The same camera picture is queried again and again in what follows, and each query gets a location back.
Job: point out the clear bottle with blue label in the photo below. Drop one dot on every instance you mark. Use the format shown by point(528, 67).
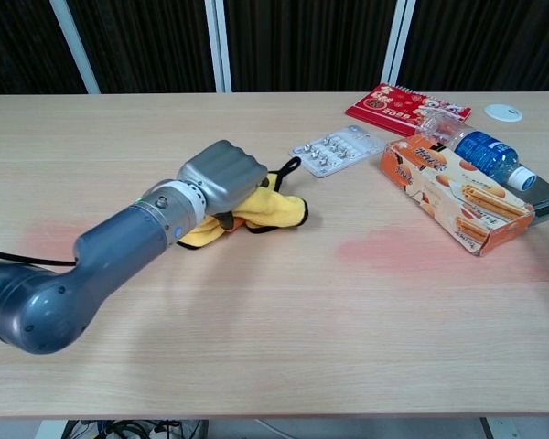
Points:
point(482, 151)

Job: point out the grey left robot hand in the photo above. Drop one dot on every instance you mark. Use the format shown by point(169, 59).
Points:
point(224, 176)

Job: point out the red spiral desk calendar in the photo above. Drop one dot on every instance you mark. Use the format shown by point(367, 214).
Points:
point(393, 107)

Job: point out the clear blister pack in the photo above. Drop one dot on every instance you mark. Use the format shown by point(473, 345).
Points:
point(336, 151)

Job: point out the white partition post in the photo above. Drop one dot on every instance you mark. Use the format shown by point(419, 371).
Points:
point(75, 46)
point(219, 46)
point(398, 46)

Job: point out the yellow cloth with black trim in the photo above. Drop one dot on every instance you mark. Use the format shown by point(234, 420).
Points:
point(270, 210)

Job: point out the white round grommet cap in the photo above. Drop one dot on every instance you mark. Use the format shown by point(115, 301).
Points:
point(503, 112)

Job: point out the orange snack box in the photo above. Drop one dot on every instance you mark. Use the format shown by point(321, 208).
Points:
point(444, 192)

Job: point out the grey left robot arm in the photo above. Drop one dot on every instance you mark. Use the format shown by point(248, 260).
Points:
point(119, 247)

